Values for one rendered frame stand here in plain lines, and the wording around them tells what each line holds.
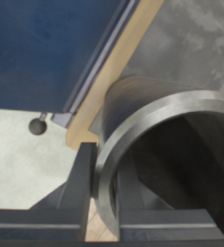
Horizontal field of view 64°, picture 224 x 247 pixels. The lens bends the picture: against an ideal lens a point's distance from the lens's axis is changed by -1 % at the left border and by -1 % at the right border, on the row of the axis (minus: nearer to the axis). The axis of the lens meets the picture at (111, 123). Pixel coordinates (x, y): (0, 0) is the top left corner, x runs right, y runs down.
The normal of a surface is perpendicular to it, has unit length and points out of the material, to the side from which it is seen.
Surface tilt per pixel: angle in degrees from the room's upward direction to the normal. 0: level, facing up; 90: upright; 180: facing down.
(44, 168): 0
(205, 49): 0
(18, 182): 0
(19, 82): 59
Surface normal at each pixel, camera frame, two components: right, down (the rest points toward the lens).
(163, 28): 0.02, 0.29
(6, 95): 0.74, 0.57
